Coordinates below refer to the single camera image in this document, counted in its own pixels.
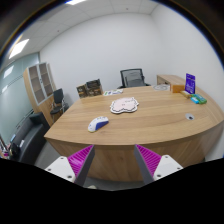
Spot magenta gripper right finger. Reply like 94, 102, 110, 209
133, 143, 184, 185

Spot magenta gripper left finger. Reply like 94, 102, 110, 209
44, 144, 96, 187

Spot white and blue computer mouse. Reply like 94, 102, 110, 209
88, 116, 109, 132

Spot cloud-shaped pink mouse pad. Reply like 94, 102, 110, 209
110, 97, 139, 114

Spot large wooden desk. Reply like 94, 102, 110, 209
45, 87, 224, 181

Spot black leather sofa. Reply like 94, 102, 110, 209
9, 112, 50, 165

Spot black visitor chair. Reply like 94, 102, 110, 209
50, 88, 69, 119

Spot dark desk organizer boxes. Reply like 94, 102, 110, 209
76, 79, 103, 98

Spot round silver coaster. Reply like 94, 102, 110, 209
153, 84, 170, 91

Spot white papers on desk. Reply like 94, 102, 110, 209
103, 89, 123, 96

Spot orange wooden box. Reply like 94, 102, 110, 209
171, 84, 185, 93

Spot green and blue box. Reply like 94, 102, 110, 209
191, 94, 207, 104

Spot black mesh office chair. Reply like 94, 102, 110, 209
119, 68, 148, 89

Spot wooden side cabinet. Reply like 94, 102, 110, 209
157, 75, 185, 86

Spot purple standing sign card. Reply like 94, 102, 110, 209
185, 74, 195, 94

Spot wooden glass-door cabinet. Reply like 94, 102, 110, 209
23, 63, 55, 125

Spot grey desk cable grommet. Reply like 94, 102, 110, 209
185, 113, 194, 120

